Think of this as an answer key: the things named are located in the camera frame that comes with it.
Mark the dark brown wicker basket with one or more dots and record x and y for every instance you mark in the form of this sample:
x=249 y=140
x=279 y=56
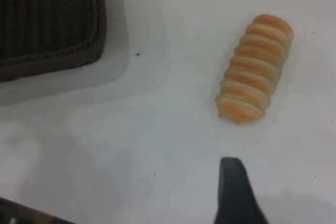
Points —
x=52 y=24

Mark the orange striped bread roll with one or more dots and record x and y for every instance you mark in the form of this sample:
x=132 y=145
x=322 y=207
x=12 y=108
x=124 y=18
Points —
x=252 y=72

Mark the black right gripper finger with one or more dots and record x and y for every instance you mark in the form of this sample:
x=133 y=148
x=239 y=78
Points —
x=236 y=195

